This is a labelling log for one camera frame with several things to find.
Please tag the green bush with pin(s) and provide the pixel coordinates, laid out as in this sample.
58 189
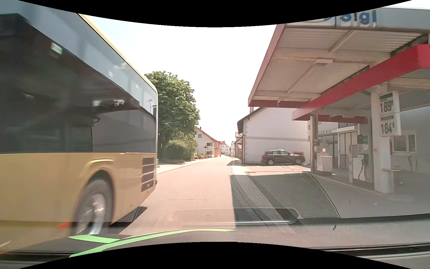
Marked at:
177 149

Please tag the white gabled building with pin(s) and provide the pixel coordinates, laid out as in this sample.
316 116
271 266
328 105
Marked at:
274 134

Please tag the white house with red roof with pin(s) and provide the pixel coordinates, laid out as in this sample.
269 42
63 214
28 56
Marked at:
205 143

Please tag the pale pavement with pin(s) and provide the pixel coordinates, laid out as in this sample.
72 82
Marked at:
174 165

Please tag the petrol station canopy building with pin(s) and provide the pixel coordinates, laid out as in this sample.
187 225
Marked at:
349 74

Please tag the grey asphalt road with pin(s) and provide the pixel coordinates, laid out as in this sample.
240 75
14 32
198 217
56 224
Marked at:
200 186

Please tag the white box cabinet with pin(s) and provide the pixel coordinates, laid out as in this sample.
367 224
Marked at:
324 164

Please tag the row of distant houses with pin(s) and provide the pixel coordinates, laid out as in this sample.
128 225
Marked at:
225 148

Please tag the dark parked car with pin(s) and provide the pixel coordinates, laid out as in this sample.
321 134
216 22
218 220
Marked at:
282 157

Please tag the yellow bus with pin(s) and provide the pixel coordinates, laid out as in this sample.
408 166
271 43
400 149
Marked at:
50 142

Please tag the large green tree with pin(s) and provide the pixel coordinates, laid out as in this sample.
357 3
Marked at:
174 108

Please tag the petrol pump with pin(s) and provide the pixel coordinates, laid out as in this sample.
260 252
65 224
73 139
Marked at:
360 164

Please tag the grey station forecourt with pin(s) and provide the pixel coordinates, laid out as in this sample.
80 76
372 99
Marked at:
379 201

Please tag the car's own bonnet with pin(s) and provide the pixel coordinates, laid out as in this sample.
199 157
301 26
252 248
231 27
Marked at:
312 233

